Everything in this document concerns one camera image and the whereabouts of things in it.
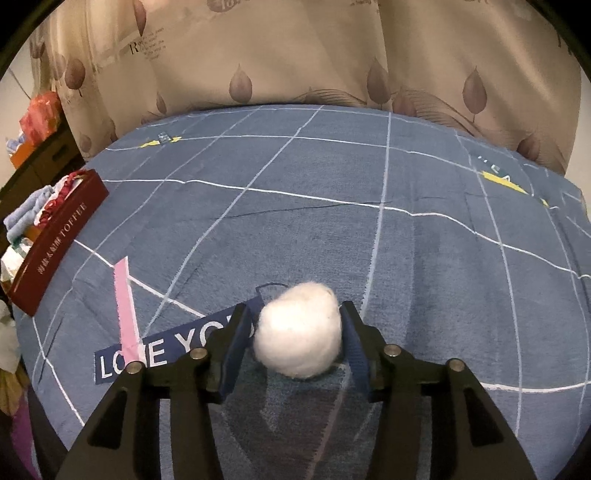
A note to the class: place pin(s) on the white cotton ball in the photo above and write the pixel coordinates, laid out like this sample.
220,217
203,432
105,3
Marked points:
298,332

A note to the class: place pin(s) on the beige leaf curtain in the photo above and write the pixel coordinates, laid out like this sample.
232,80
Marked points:
300,50

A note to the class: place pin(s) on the purple bag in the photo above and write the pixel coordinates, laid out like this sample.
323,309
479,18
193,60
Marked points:
23,438

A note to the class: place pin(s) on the silver plastic packet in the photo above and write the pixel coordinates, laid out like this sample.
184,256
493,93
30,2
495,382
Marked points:
16,261

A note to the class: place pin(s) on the dark red box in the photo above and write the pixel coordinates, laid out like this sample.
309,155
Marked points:
55,240

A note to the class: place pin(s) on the orange box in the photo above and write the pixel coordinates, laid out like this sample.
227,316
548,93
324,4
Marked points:
23,154

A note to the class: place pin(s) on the red and white starred cloth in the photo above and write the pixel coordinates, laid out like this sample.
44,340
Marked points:
57,196

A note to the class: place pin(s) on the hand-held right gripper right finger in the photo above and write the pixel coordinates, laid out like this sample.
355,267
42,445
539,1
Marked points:
358,355

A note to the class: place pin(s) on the wooden cabinet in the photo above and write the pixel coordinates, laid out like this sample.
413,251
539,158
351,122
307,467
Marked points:
51,157

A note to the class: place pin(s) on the orange red packet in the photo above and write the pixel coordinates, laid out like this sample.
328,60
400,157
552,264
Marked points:
41,115

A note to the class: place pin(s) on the blue printed bedsheet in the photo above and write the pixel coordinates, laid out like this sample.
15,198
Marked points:
323,207

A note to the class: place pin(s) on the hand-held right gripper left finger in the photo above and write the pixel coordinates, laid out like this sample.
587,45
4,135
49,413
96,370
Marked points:
235,355

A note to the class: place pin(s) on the light blue fluffy cloth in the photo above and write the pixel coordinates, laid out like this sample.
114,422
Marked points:
23,217

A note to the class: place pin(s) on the white crumpled plastic bag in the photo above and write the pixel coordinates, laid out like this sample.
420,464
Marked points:
8,337

